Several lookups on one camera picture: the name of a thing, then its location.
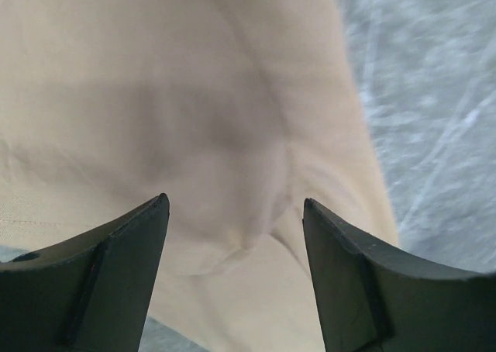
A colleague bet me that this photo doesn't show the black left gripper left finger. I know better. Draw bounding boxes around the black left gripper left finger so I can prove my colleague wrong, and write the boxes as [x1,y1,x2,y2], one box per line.
[1,194,170,351]

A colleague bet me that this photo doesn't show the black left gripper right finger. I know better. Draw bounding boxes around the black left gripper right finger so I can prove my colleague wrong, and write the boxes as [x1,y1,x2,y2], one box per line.
[303,199,495,352]

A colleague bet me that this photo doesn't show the beige t shirt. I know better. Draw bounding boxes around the beige t shirt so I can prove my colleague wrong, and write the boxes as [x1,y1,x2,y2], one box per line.
[1,0,398,351]

